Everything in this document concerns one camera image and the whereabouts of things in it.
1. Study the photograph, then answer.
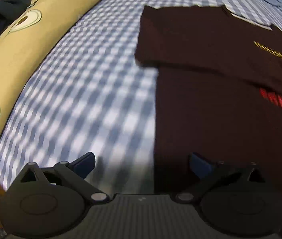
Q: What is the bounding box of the yellow avocado print pillow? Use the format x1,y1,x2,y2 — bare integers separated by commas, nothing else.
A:
0,0,100,135

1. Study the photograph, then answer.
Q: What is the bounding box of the blue white checked bedsheet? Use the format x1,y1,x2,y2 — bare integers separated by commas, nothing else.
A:
0,0,282,194

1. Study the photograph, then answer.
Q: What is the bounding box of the dark maroon graphic sweatshirt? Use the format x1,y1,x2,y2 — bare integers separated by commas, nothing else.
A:
134,4,282,229

